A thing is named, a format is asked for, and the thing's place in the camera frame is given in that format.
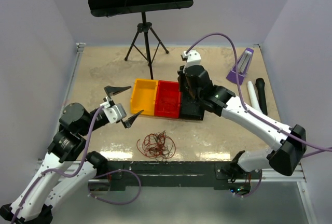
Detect purple metronome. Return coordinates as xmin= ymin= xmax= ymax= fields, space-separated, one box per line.
xmin=226 ymin=48 xmax=254 ymax=85

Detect red black cables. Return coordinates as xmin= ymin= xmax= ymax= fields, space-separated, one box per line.
xmin=136 ymin=130 xmax=177 ymax=162

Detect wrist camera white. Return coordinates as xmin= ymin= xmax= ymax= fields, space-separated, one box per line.
xmin=100 ymin=96 xmax=128 ymax=125
xmin=181 ymin=50 xmax=201 ymax=71

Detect yellow plastic bin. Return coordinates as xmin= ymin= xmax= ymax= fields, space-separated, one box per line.
xmin=130 ymin=78 xmax=159 ymax=116

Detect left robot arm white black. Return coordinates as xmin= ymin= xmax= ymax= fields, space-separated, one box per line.
xmin=1 ymin=86 xmax=139 ymax=223

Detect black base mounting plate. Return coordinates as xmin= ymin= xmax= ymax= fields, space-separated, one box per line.
xmin=95 ymin=161 xmax=248 ymax=191

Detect black microphone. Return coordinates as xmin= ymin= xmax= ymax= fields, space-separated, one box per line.
xmin=255 ymin=78 xmax=268 ymax=115

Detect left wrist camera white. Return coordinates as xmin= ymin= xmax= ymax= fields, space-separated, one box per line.
xmin=100 ymin=96 xmax=128 ymax=125

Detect black plastic bin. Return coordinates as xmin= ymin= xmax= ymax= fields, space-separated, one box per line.
xmin=179 ymin=92 xmax=204 ymax=121

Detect red plastic bin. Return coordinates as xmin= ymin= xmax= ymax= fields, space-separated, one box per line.
xmin=154 ymin=80 xmax=181 ymax=119

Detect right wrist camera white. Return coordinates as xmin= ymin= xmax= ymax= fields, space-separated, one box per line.
xmin=181 ymin=50 xmax=201 ymax=71

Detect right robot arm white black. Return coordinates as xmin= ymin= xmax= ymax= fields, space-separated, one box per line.
xmin=177 ymin=65 xmax=307 ymax=179

